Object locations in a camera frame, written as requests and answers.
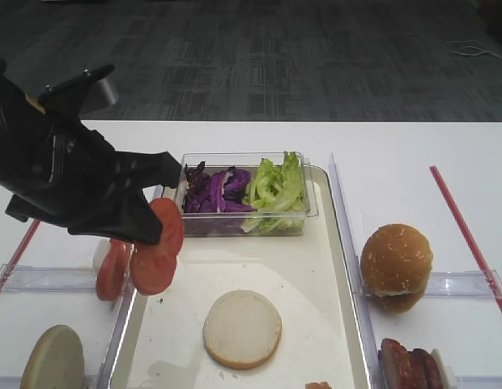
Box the clear plastic salad box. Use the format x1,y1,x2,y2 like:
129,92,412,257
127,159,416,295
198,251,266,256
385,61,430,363
174,151,319,237

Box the standing bun slice left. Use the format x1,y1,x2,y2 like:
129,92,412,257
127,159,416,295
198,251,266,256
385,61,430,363
20,325,85,389

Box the bun bottom on tray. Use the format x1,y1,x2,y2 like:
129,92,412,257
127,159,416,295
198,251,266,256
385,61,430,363
202,289,283,370

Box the red plastic strip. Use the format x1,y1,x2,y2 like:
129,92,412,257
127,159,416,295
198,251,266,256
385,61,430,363
429,165,502,314
0,220,40,294

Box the tomato slices pair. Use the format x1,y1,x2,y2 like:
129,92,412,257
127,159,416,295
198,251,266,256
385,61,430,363
130,198,185,296

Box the sesame burger bun top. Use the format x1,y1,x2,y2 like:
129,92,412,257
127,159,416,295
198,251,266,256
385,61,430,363
360,224,433,297

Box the red right plastic strip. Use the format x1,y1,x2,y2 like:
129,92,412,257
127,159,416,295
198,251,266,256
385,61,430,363
429,165,502,314

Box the bun piece under top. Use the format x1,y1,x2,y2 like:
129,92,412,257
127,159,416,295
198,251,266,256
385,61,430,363
372,289,426,314

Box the white cable on floor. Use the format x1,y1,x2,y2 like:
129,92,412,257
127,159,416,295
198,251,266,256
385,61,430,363
443,39,502,64

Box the clear right upper rail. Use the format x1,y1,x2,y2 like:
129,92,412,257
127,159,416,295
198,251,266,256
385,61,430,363
424,270,502,300

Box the meat patties stack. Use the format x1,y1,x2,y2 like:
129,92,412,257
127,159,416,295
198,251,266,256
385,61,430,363
379,338,445,389

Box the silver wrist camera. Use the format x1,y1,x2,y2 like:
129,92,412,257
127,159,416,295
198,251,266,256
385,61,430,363
37,65,119,118

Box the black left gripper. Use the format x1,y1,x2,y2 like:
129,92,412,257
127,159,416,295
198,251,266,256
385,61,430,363
0,60,182,245

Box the orange food scrap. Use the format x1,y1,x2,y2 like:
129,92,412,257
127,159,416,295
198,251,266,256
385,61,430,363
305,382,332,389

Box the red left plastic strip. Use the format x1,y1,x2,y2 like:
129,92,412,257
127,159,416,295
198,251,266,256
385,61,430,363
0,220,40,294

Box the purple cabbage shreds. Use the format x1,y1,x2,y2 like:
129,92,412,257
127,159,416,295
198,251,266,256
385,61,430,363
182,161,254,213

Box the green lettuce leaves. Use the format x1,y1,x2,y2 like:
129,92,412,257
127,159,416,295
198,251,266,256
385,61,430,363
242,152,306,235

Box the remaining tomato slices stack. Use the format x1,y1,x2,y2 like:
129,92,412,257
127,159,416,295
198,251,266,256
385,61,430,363
93,239,133,301

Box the clear right long divider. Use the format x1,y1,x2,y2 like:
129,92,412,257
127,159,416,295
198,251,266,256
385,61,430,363
329,153,386,388

